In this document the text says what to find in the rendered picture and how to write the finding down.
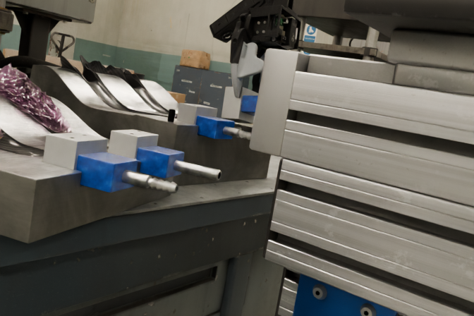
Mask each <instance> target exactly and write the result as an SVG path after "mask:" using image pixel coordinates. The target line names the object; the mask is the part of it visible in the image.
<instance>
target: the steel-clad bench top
mask: <svg viewBox="0 0 474 316"><path fill-rule="evenodd" d="M281 158H283V157H278V156H274V155H271V157H270V161H269V168H268V173H267V177H266V178H257V179H249V180H242V181H227V182H218V183H204V184H196V185H188V186H179V187H178V191H177V193H171V195H170V196H167V197H164V198H162V199H159V200H155V201H153V202H149V203H147V204H144V205H141V206H138V207H134V208H132V209H128V210H126V211H123V212H119V213H118V214H114V215H111V216H109V217H115V216H121V215H126V214H135V213H141V212H150V211H155V210H161V209H170V208H175V207H185V206H190V205H199V204H204V203H209V202H218V201H224V200H233V199H238V198H248V197H253V196H258V195H268V194H273V193H274V189H275V185H276V180H277V173H278V169H279V162H280V159H281Z"/></svg>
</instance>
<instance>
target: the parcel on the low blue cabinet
mask: <svg viewBox="0 0 474 316"><path fill-rule="evenodd" d="M209 65H210V54H208V53H207V52H204V51H198V50H190V49H183V50H182V54H181V61H180V66H187V67H191V68H200V69H205V70H209Z"/></svg>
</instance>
